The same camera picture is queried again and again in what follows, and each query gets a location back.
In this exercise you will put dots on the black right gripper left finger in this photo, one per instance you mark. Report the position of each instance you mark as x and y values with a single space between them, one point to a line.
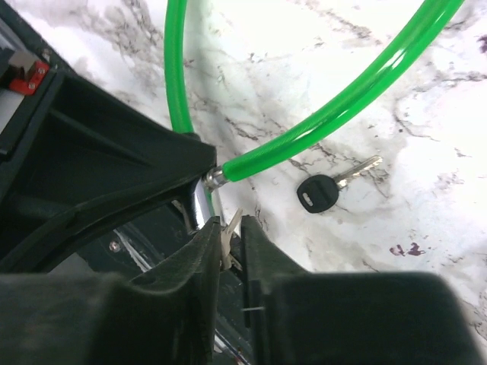
164 316

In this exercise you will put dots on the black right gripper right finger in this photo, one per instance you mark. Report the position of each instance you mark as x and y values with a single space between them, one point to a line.
299 317

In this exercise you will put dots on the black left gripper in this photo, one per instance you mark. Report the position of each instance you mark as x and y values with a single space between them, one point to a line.
75 161

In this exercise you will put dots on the black head key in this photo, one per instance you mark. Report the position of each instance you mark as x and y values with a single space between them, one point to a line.
318 193

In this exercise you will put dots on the green cable lock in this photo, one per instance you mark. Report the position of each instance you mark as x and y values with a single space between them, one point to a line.
424 26

